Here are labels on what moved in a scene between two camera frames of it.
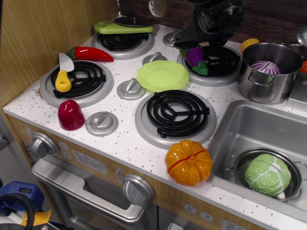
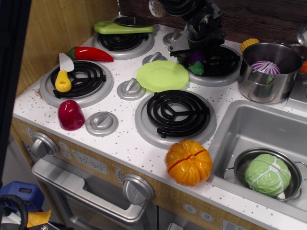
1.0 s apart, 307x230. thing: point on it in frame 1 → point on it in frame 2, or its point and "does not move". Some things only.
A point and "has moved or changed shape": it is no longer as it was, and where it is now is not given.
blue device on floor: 32,191 does not move
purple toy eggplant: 194,58 has moved or changed shape
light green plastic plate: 162,75 does not move
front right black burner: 163,117 does not move
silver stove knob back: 168,38 does not move
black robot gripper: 213,20 → 203,28
